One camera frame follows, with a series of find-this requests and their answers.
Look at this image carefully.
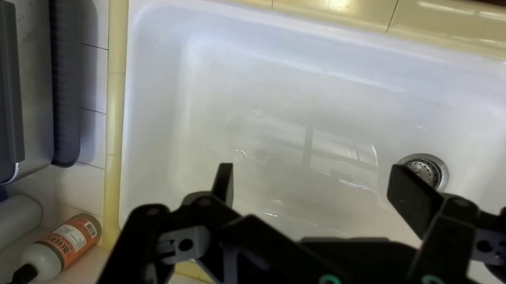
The white plastic jug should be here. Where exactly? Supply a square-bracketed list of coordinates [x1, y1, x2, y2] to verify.
[0, 193, 44, 253]

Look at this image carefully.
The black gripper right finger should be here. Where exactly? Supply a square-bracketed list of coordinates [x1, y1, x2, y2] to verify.
[386, 163, 506, 284]

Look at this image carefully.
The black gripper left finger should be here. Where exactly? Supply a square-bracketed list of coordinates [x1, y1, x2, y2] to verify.
[97, 163, 318, 284]

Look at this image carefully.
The dark grey utensil caddy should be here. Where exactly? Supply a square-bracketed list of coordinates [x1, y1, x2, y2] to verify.
[49, 0, 100, 170]

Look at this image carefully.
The soap bottle with black pump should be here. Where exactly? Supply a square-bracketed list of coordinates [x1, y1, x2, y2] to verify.
[10, 212, 103, 284]

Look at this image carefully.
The white ceramic sink basin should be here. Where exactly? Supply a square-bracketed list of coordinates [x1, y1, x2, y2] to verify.
[117, 0, 506, 284]

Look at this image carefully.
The metal sink drain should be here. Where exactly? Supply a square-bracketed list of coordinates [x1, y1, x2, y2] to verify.
[397, 154, 451, 193]

